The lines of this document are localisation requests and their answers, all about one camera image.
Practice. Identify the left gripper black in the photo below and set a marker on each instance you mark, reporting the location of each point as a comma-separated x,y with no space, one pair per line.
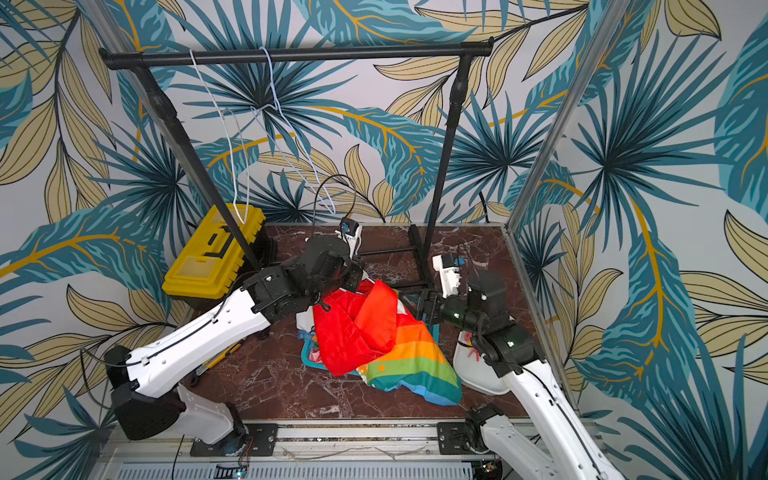
356,274

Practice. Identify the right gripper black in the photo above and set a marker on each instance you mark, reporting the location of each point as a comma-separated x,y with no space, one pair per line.
430,305

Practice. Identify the rainbow jacket red hood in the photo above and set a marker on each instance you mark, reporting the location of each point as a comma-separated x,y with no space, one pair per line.
435,382

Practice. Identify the rainbow striped jacket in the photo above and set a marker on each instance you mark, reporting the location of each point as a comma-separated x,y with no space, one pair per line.
310,353

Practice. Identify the white wire hanger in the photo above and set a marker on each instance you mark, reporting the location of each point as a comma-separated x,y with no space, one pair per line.
242,217

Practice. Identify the light blue wire hanger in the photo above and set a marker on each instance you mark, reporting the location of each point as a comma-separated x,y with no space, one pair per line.
301,153

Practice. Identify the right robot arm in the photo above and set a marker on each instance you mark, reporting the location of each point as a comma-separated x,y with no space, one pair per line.
518,361

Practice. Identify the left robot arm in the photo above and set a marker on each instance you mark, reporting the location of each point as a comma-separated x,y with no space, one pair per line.
148,397

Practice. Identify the teal plastic basket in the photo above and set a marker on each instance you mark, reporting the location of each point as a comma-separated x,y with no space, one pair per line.
361,328

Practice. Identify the white plastic tray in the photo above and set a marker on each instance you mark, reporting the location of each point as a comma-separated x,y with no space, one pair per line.
473,371

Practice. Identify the yellow black utility knife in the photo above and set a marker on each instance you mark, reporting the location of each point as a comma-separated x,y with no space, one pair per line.
199,371

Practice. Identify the yellow black toolbox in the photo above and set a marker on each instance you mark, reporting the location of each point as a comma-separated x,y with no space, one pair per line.
212,258

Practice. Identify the black clothes rack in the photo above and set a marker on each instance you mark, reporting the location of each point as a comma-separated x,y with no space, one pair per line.
140,64

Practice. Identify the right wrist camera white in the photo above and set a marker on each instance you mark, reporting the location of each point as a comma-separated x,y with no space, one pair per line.
448,266

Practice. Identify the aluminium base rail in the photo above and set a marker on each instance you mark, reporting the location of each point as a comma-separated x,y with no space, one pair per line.
323,449

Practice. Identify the right aluminium frame post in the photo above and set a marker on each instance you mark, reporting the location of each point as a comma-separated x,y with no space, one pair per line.
599,42

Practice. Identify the aluminium frame post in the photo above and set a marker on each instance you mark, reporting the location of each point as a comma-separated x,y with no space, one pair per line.
107,27
599,42

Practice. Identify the left aluminium frame post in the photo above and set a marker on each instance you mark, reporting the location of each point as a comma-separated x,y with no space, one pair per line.
107,27

